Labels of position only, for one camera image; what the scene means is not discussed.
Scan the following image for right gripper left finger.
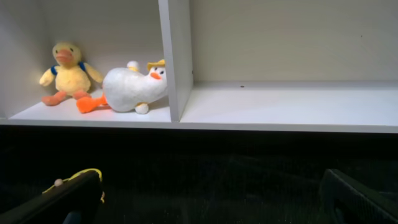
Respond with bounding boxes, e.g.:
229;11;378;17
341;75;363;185
0;170;104;224

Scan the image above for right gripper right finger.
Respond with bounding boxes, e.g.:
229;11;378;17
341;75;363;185
319;168;398;224

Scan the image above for yellow rattle drum toy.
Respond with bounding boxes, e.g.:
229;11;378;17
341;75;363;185
42;168;106;204

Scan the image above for white shelf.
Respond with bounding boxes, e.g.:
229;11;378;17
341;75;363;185
0;0;398;134

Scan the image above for yellow plush duck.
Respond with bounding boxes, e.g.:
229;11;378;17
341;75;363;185
39;41;104;106

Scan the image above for white plush duck with hat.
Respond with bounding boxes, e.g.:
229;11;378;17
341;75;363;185
76;58;169;115

